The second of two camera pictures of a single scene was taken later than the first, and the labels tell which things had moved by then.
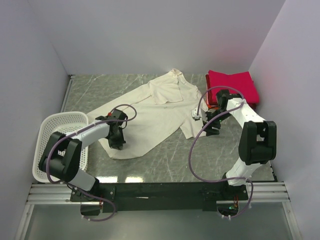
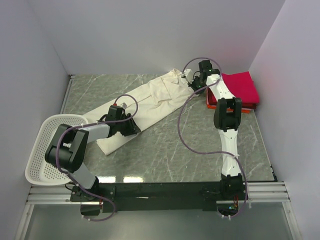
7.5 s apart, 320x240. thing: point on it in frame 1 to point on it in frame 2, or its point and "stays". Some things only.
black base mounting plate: x=162 y=197 stays
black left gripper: x=117 y=144 to x=132 y=128
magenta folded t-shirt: x=242 y=81 stays
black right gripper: x=209 y=130 to x=191 y=84
